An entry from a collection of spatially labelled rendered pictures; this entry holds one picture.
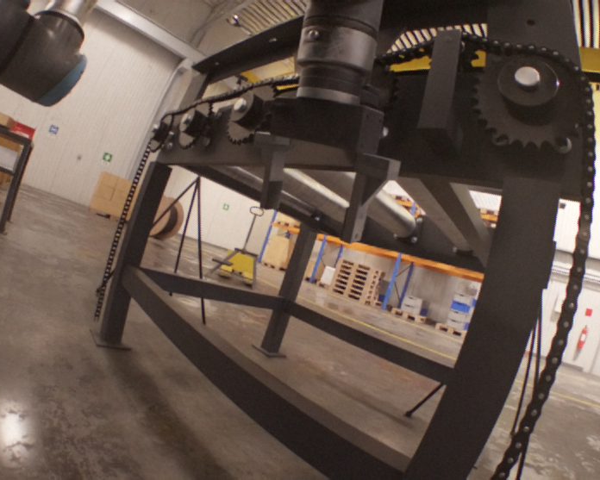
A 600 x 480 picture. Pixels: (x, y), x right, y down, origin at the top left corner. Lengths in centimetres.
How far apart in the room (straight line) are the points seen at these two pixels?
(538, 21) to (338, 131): 45
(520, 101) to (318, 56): 25
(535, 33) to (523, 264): 40
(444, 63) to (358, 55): 17
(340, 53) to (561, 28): 42
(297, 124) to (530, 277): 32
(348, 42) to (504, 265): 30
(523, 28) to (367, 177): 42
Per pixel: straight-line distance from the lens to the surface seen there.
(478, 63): 814
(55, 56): 74
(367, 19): 38
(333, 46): 36
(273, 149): 42
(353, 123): 34
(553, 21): 65
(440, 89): 47
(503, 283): 40
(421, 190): 78
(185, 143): 102
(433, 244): 147
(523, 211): 42
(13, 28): 70
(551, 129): 44
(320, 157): 62
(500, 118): 45
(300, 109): 39
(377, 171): 34
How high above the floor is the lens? 56
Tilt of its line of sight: 3 degrees up
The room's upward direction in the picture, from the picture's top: 18 degrees clockwise
